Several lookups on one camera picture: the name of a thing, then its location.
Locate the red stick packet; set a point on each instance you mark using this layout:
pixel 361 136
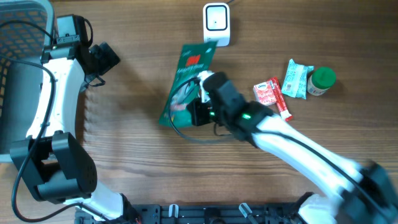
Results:
pixel 280 102

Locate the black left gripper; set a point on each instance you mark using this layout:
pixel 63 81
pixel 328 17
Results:
pixel 109 58

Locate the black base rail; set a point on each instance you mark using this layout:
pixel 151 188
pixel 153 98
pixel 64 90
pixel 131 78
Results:
pixel 270 213

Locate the red tissue packet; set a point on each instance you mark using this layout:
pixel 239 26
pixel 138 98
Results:
pixel 264 93

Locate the white barcode scanner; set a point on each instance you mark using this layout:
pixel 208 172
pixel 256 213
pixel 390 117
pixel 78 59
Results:
pixel 216 23

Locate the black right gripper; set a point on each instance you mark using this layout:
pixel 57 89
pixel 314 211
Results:
pixel 197 107

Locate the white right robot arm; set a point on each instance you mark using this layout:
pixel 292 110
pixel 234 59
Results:
pixel 352 193

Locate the green 3M gloves pack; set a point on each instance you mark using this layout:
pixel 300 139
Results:
pixel 194 58

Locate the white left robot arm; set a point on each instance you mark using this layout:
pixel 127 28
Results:
pixel 50 160

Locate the green lid jar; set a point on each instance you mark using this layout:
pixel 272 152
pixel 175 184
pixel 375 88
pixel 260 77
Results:
pixel 320 81

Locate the teal tissue pack wrapper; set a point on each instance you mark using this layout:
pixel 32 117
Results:
pixel 295 82

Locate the grey plastic basket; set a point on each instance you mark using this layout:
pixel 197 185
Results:
pixel 25 29

